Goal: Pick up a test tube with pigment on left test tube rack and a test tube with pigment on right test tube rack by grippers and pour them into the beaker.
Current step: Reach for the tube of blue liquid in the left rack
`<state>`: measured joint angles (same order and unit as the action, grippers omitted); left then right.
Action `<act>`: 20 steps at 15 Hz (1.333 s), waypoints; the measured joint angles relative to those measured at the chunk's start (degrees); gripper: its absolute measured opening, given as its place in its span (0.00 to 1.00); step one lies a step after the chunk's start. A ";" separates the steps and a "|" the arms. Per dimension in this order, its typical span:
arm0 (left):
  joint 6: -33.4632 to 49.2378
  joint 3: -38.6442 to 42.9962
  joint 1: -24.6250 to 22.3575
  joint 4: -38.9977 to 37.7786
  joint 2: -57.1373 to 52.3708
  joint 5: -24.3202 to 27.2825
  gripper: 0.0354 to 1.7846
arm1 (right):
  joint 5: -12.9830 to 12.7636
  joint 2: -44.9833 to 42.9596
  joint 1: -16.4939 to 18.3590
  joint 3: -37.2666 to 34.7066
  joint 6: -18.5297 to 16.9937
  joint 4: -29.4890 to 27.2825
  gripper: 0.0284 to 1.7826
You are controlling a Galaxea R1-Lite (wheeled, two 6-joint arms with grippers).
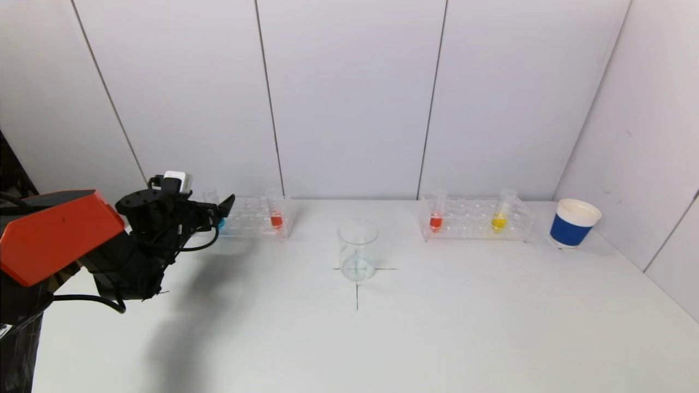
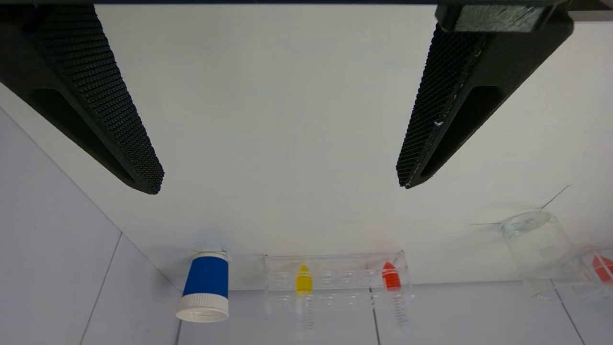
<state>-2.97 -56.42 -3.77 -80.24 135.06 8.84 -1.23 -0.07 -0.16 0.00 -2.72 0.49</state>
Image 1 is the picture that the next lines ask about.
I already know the test tube with blue pigment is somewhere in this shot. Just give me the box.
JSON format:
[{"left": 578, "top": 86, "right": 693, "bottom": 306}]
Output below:
[{"left": 203, "top": 188, "right": 226, "bottom": 230}]

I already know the clear glass beaker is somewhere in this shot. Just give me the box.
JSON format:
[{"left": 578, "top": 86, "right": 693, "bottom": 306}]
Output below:
[{"left": 336, "top": 218, "right": 380, "bottom": 283}]

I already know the test tube with red pigment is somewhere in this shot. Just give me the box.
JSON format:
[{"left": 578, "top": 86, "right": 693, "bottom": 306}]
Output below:
[
  {"left": 428, "top": 189, "right": 447, "bottom": 233},
  {"left": 266, "top": 189, "right": 285, "bottom": 231}
]

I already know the clear acrylic test tube rack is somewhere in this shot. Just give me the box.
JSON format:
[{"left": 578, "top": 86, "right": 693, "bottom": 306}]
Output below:
[
  {"left": 418, "top": 196, "right": 535, "bottom": 243},
  {"left": 216, "top": 195, "right": 294, "bottom": 240}
]

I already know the test tube with yellow pigment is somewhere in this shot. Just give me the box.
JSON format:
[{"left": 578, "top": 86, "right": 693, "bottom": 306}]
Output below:
[{"left": 489, "top": 189, "right": 517, "bottom": 234}]

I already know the white paper cup blue sleeve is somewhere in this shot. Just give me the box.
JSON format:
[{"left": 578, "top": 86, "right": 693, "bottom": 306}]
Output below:
[{"left": 549, "top": 198, "right": 602, "bottom": 250}]

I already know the thin black camera cable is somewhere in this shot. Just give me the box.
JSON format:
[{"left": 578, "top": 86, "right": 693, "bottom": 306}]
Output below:
[{"left": 174, "top": 225, "right": 220, "bottom": 253}]

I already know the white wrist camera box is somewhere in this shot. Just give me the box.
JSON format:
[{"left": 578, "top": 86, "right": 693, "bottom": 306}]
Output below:
[{"left": 162, "top": 170, "right": 194, "bottom": 195}]

